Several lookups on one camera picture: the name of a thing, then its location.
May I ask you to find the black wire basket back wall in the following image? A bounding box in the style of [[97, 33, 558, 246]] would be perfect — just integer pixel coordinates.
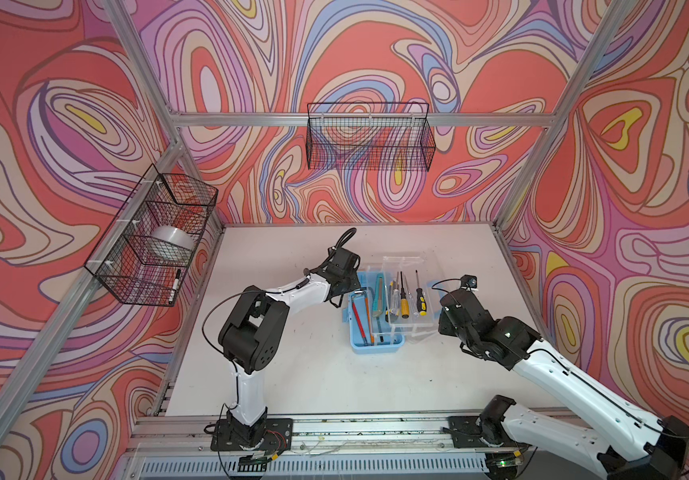
[[306, 100, 436, 172]]

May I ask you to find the small yellow black screwdriver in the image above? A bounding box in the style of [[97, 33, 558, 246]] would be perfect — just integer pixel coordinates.
[[414, 270, 427, 316]]

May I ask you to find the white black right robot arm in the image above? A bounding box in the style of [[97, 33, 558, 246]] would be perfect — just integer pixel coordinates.
[[438, 286, 689, 479]]

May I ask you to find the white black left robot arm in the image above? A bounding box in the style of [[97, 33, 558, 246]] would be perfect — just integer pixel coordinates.
[[218, 247, 360, 430]]

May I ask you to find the black wire basket wall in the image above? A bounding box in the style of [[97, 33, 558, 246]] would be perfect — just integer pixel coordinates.
[[306, 100, 436, 172], [84, 166, 218, 307]]

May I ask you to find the orange black screwdriver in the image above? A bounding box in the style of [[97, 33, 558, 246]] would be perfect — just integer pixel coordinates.
[[364, 291, 375, 346]]

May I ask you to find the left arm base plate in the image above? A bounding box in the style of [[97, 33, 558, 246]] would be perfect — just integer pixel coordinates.
[[210, 417, 294, 453]]

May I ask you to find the grey tape roll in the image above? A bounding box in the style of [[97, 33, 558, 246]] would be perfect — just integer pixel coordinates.
[[148, 225, 196, 263]]

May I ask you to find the teal utility knife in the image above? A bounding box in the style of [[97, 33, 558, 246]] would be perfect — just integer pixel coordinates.
[[375, 272, 387, 316]]

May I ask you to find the clear handle screwdriver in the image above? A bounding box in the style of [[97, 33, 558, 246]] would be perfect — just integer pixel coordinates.
[[388, 278, 399, 317]]

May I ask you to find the red handle tool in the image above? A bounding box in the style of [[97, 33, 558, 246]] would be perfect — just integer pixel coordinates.
[[350, 299, 368, 346]]

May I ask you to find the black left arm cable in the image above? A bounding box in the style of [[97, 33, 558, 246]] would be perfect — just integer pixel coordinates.
[[330, 227, 358, 256]]

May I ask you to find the blue plastic tool box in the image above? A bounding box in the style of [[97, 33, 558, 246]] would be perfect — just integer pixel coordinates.
[[342, 270, 406, 355]]

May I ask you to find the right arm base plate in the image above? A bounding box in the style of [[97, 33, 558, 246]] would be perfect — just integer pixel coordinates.
[[441, 415, 529, 450]]

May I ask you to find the clear plastic box lid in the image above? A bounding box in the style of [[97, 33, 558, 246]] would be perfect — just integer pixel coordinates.
[[363, 252, 438, 343]]

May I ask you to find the black marker in basket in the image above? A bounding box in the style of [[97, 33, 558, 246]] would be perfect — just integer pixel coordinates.
[[168, 269, 182, 306]]

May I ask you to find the black wire basket left wall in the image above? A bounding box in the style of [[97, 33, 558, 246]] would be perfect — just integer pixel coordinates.
[[84, 166, 218, 307]]

